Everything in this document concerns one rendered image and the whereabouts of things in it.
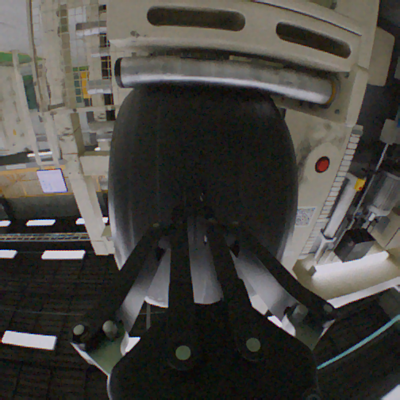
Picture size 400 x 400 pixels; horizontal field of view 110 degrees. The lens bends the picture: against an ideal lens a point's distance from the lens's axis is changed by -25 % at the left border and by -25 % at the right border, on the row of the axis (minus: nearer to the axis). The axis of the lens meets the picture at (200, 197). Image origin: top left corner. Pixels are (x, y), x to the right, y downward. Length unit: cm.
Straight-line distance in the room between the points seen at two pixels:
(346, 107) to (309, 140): 14
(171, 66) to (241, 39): 10
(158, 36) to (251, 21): 12
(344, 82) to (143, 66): 31
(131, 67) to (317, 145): 40
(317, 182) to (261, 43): 37
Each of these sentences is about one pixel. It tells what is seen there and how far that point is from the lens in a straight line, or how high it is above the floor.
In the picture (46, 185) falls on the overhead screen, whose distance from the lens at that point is 479.
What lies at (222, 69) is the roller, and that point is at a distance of 29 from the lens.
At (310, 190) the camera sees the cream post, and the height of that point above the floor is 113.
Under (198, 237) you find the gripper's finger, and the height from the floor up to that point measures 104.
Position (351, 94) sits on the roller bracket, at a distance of 36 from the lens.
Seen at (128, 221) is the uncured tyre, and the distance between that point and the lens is 25.
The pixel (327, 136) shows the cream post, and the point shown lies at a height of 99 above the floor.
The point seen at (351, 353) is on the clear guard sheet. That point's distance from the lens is 105.
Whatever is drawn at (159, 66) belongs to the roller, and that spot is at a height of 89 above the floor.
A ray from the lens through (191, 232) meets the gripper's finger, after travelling 16.
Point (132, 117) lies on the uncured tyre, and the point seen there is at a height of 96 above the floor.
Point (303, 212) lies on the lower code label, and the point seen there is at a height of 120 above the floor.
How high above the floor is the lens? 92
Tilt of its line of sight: 32 degrees up
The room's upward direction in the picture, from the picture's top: 177 degrees counter-clockwise
